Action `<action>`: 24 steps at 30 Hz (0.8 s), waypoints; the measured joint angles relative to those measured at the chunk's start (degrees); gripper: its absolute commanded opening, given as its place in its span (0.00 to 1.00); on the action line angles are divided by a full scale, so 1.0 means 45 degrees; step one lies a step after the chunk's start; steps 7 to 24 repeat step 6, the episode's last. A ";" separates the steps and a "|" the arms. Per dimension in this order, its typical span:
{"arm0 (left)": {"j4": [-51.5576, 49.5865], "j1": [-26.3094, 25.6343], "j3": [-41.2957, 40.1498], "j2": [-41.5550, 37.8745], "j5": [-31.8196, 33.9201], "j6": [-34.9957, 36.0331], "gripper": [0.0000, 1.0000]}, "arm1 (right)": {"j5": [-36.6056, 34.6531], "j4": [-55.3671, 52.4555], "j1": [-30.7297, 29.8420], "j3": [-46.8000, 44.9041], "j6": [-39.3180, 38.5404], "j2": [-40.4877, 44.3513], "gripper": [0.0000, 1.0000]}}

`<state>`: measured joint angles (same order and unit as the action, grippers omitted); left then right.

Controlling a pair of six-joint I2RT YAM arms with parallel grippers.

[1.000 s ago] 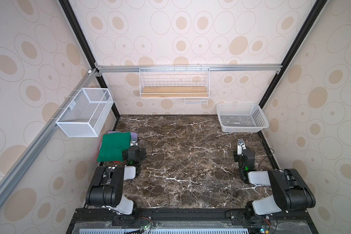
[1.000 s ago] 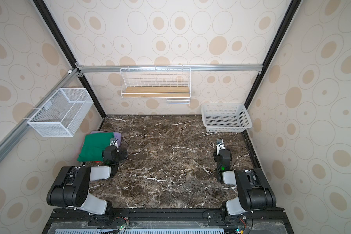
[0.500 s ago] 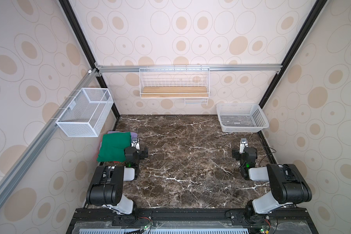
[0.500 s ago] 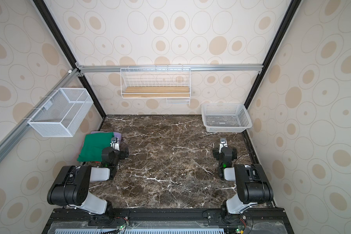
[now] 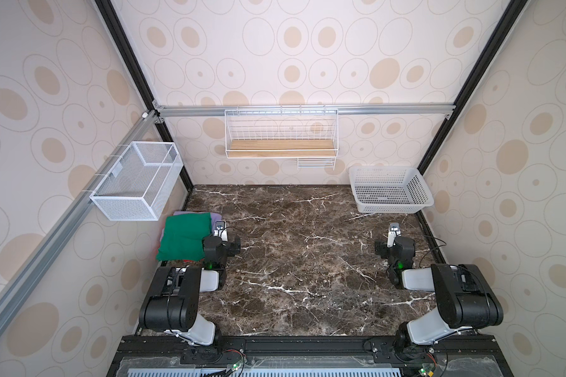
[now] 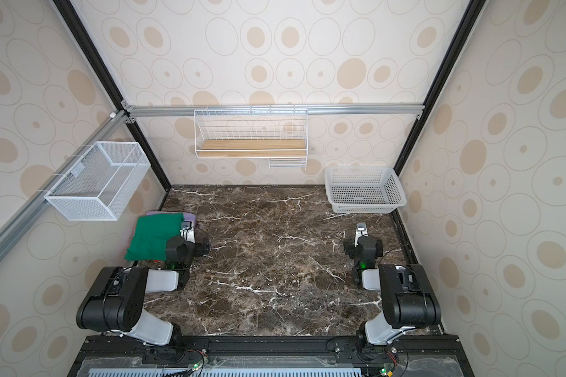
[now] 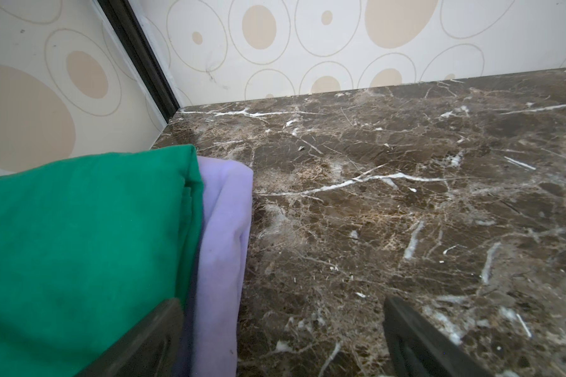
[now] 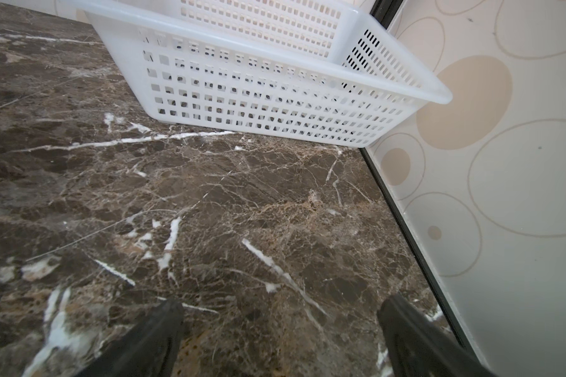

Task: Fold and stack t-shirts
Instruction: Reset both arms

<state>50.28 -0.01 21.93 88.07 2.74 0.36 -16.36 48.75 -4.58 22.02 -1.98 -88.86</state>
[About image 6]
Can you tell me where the green t-shirt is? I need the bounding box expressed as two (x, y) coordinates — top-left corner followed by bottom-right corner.
(124, 213), (185, 261)

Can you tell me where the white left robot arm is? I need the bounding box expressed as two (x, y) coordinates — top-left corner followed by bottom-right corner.
(75, 228), (212, 347)

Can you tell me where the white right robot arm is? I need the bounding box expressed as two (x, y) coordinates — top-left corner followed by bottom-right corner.
(344, 223), (442, 349)

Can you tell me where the folded purple t-shirt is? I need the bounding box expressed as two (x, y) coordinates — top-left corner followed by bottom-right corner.
(146, 211), (197, 230)

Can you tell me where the white plastic laundry basket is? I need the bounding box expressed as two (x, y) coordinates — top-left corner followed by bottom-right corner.
(325, 166), (407, 215)

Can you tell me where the wooden shelf board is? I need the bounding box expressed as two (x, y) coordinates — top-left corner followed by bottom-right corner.
(196, 139), (308, 159)

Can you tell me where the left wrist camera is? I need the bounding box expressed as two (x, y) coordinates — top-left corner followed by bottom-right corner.
(180, 221), (195, 243)

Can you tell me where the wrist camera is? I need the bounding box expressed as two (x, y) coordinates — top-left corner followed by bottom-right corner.
(354, 223), (368, 247)
(180, 221), (195, 243)

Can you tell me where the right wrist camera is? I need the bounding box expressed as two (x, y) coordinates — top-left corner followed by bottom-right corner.
(354, 223), (368, 247)

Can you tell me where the white wire mesh basket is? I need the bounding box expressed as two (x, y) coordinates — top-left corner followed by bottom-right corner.
(44, 141), (150, 221)

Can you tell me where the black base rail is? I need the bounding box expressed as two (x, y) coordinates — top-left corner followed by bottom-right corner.
(68, 336), (474, 376)

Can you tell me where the white wire wall shelf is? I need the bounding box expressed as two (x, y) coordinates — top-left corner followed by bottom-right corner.
(193, 112), (309, 168)

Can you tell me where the horizontal aluminium back rail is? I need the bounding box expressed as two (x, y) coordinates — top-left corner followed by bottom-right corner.
(125, 103), (425, 118)

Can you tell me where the aluminium left wall rail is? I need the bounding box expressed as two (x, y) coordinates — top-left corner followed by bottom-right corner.
(0, 110), (127, 262)

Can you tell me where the black right corner post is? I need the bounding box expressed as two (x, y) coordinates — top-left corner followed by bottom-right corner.
(394, 0), (486, 175)

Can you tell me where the black corner post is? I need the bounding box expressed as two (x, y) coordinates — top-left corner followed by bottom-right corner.
(51, 0), (171, 193)
(394, 0), (486, 175)

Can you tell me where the black left corner post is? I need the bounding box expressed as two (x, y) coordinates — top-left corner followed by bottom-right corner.
(51, 0), (171, 193)

